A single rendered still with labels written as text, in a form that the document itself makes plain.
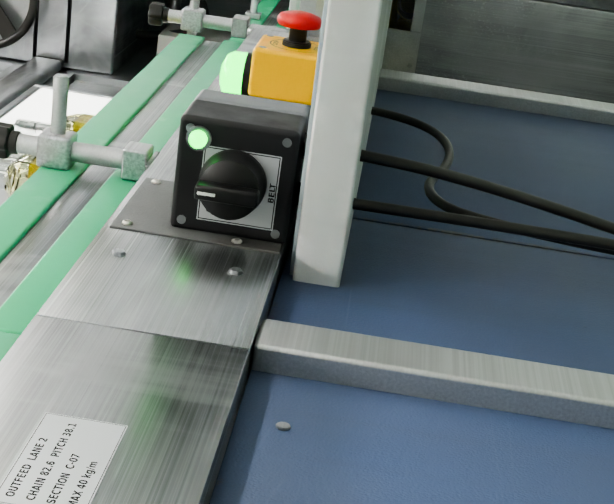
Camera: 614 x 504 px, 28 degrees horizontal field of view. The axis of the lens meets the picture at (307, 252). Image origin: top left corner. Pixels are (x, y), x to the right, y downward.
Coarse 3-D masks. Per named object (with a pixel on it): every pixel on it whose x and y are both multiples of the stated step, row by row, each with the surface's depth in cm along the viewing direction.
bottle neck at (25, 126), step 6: (18, 120) 152; (24, 120) 152; (18, 126) 151; (24, 126) 151; (30, 126) 151; (36, 126) 151; (42, 126) 151; (48, 126) 151; (24, 132) 151; (30, 132) 151; (36, 132) 151
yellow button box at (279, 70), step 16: (256, 48) 109; (272, 48) 110; (288, 48) 110; (304, 48) 111; (256, 64) 109; (272, 64) 109; (288, 64) 109; (304, 64) 109; (256, 80) 110; (272, 80) 110; (288, 80) 110; (304, 80) 109; (256, 96) 110; (272, 96) 110; (288, 96) 110; (304, 96) 110
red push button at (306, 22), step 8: (280, 16) 110; (288, 16) 110; (296, 16) 110; (304, 16) 110; (312, 16) 110; (280, 24) 110; (288, 24) 109; (296, 24) 109; (304, 24) 109; (312, 24) 110; (320, 24) 110; (296, 32) 111; (304, 32) 111; (296, 40) 111; (304, 40) 111
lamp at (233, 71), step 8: (232, 56) 112; (240, 56) 112; (248, 56) 112; (224, 64) 112; (232, 64) 111; (240, 64) 111; (248, 64) 111; (224, 72) 112; (232, 72) 111; (240, 72) 111; (248, 72) 111; (224, 80) 112; (232, 80) 111; (240, 80) 111; (248, 80) 111; (224, 88) 112; (232, 88) 112; (240, 88) 112
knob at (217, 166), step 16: (208, 160) 82; (224, 160) 81; (240, 160) 81; (256, 160) 82; (208, 176) 81; (224, 176) 81; (240, 176) 81; (256, 176) 81; (208, 192) 80; (224, 192) 80; (240, 192) 80; (256, 192) 80; (208, 208) 82; (224, 208) 82; (240, 208) 81
